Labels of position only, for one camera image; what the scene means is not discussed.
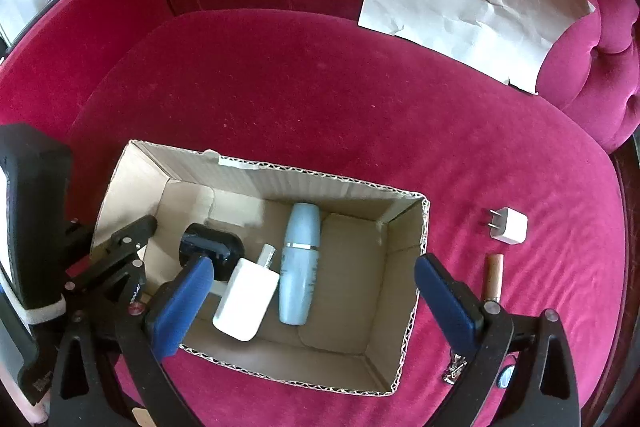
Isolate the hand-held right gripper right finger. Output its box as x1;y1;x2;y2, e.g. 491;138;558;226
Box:
414;253;581;427

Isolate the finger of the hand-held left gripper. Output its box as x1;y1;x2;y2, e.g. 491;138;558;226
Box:
67;214;159;258
62;255;149;320

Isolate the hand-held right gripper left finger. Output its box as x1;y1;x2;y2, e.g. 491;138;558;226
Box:
50;255;215;427

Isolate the brown lipstick tube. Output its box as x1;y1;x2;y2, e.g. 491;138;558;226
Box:
482;253;504;304

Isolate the large white plug charger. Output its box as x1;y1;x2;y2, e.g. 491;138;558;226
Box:
212;244;281;343

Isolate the keychain with blue fob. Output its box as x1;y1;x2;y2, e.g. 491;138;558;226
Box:
440;349;517;389

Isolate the black cylindrical container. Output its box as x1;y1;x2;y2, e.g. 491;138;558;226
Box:
181;222;246;280

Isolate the small white plug charger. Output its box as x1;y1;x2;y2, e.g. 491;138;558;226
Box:
482;207;529;248

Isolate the cardboard box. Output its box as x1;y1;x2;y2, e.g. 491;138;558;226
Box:
92;139;431;398

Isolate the pale blue bottle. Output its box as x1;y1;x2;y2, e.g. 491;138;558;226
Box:
277;202;321;326

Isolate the red velvet tufted sofa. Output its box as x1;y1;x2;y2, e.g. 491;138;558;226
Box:
0;0;640;427

